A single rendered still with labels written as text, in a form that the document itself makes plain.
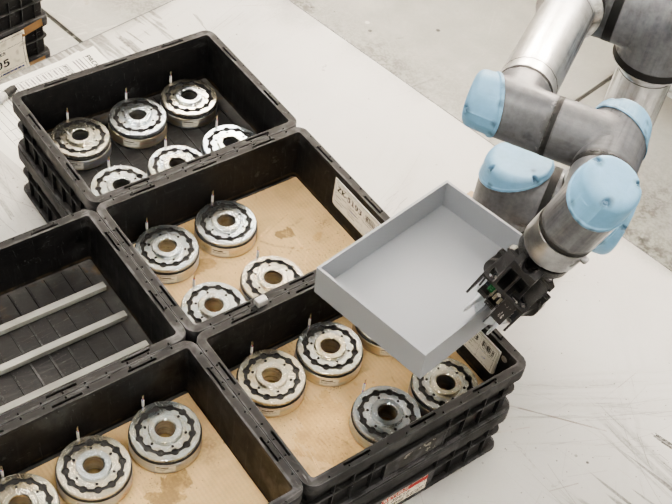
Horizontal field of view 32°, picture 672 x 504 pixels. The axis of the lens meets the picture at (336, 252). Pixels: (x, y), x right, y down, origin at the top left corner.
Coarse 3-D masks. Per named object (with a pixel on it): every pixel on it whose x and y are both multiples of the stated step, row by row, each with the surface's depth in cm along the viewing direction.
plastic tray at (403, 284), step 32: (448, 192) 174; (384, 224) 166; (416, 224) 173; (448, 224) 174; (480, 224) 173; (352, 256) 165; (384, 256) 168; (416, 256) 169; (448, 256) 170; (480, 256) 170; (320, 288) 162; (352, 288) 164; (384, 288) 164; (416, 288) 165; (448, 288) 165; (352, 320) 160; (384, 320) 154; (416, 320) 161; (448, 320) 161; (480, 320) 159; (416, 352) 152; (448, 352) 157
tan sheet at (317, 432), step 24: (384, 360) 183; (312, 384) 178; (360, 384) 179; (384, 384) 180; (408, 384) 180; (312, 408) 175; (336, 408) 176; (288, 432) 172; (312, 432) 172; (336, 432) 173; (312, 456) 170; (336, 456) 170
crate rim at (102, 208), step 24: (264, 144) 198; (312, 144) 199; (192, 168) 192; (336, 168) 196; (144, 192) 187; (360, 192) 193; (384, 216) 190; (120, 240) 180; (144, 264) 177; (288, 288) 177; (240, 312) 173; (192, 336) 171
